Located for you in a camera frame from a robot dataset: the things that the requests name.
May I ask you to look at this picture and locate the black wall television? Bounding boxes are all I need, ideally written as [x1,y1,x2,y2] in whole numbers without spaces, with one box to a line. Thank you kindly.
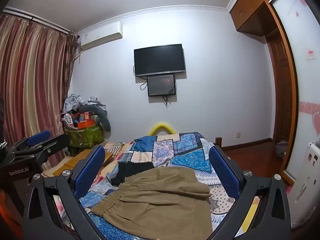
[133,44,186,77]

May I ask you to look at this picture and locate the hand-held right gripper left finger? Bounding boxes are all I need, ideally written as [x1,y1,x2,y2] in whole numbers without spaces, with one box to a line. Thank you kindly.
[22,145,110,240]

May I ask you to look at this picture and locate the curtain rail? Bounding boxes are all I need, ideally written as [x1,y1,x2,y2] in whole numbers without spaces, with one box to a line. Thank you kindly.
[2,6,72,33]

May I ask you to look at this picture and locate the pink striped curtain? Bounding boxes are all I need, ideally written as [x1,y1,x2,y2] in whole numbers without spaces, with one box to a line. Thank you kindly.
[0,12,78,161]

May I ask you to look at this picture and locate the white pink sliding door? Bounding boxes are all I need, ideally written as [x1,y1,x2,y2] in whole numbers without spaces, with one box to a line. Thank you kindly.
[272,0,320,181]

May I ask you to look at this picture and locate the brown wooden door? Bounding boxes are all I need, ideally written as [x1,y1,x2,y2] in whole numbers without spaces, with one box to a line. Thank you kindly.
[266,37,292,153]

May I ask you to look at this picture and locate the small black wall monitor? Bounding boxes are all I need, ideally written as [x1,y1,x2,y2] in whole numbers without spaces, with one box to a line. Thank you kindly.
[147,74,177,97]

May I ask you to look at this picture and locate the black cloth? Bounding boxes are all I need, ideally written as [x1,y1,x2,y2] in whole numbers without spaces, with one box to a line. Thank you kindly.
[111,161,155,186]

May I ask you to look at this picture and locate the red box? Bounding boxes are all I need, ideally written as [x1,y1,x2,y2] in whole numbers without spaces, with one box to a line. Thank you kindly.
[69,112,91,123]

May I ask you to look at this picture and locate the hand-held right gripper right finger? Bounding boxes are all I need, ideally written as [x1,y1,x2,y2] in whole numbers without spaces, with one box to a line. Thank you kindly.
[205,145,292,240]

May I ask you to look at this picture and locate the green patterned bag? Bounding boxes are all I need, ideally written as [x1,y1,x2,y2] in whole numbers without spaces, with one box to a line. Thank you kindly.
[64,125,104,148]

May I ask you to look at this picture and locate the brown cardboard board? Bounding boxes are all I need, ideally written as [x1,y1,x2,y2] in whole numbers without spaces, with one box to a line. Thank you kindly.
[53,149,118,177]

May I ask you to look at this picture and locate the white air conditioner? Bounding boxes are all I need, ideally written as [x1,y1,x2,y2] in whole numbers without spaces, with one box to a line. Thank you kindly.
[79,21,124,51]

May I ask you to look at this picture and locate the grey cloth on floor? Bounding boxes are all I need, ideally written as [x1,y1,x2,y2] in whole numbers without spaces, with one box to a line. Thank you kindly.
[275,140,289,159]

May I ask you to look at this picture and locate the wooden overhead cabinet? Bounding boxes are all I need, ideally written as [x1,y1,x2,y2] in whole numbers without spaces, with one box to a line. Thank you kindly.
[229,0,288,37]

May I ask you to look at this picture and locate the khaki pants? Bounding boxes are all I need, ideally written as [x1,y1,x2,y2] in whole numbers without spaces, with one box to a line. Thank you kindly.
[90,167,213,240]

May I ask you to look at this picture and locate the white appliance with stickers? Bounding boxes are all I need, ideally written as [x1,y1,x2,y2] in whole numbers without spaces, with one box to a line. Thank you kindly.
[285,140,320,228]

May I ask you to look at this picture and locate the grey bolster pillow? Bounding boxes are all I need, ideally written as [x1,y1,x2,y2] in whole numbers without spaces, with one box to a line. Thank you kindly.
[80,104,111,132]

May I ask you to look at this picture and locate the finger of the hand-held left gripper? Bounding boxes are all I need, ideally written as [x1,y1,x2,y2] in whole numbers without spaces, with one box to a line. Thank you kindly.
[32,133,71,166]
[10,130,52,156]

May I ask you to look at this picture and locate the yellow foam tube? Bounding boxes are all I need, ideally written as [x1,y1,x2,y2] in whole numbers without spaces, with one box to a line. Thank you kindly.
[148,123,177,136]

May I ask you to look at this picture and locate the orange box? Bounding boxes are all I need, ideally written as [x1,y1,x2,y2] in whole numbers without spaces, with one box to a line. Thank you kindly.
[76,120,97,129]

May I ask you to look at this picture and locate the wooden wardrobe frame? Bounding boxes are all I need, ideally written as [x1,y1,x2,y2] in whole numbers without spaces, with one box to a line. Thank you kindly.
[264,1,301,187]

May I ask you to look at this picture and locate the blue patchwork blanket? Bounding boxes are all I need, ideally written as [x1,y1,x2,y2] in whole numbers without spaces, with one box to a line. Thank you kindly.
[79,131,256,240]

